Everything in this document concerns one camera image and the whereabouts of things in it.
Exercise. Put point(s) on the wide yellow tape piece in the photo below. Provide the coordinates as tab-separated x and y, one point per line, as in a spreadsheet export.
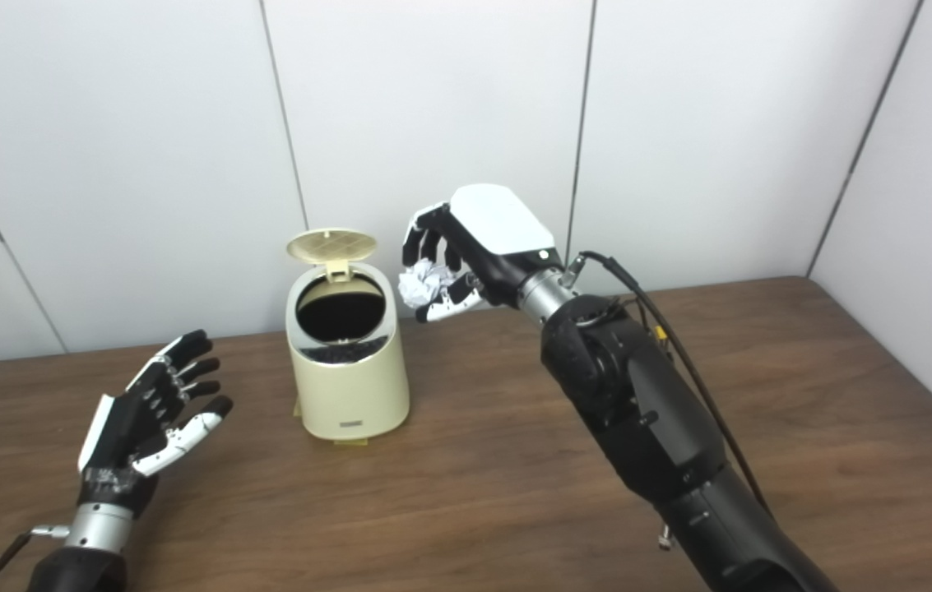
350	441

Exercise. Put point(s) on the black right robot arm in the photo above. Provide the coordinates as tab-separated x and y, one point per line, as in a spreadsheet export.
646	411

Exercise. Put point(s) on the white and black left hand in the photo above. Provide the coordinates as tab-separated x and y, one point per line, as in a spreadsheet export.
124	432

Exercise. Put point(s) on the white and black right hand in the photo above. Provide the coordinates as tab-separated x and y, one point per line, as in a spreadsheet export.
503	222

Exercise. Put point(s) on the cream-colored bin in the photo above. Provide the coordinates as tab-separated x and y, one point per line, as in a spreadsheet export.
350	395

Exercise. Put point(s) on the white paper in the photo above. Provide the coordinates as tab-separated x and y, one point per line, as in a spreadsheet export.
423	284

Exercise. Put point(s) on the round cream bin lid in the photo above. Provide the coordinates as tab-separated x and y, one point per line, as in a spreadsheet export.
332	245

